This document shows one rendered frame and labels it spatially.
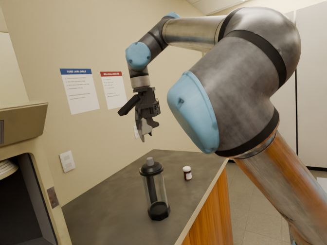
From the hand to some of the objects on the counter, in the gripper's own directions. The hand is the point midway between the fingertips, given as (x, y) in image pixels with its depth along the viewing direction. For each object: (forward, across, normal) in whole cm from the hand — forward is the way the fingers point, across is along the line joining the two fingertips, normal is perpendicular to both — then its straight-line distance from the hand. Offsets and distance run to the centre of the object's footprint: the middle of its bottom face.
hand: (145, 136), depth 75 cm
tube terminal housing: (+36, -38, +40) cm, 66 cm away
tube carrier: (+35, 0, 0) cm, 35 cm away
